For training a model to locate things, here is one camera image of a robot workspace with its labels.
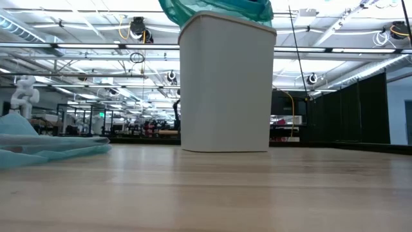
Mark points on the white plastic trash bin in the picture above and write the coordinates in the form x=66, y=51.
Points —
x=225, y=90

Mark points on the light blue trash bag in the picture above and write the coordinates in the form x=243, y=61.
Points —
x=48, y=149

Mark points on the black monitor screen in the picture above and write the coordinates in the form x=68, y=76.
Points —
x=286, y=103

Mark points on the black curtain partition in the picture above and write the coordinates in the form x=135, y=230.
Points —
x=370, y=109

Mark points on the black aluminium table frame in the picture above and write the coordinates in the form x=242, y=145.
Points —
x=145, y=141

